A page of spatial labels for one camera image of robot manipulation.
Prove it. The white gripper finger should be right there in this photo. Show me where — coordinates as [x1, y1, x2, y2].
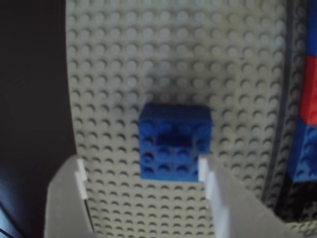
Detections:
[44, 157, 95, 238]
[199, 155, 298, 238]

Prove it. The blue lego cube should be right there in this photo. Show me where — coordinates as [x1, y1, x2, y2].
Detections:
[138, 103, 215, 183]
[306, 0, 317, 57]
[288, 121, 317, 183]

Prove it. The red lego cube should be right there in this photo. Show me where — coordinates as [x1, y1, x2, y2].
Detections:
[300, 55, 317, 125]

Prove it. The dark grey lego strip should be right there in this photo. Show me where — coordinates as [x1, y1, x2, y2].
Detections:
[261, 0, 309, 207]

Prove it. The grey lego baseplate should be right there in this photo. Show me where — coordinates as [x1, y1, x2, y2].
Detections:
[63, 0, 317, 238]

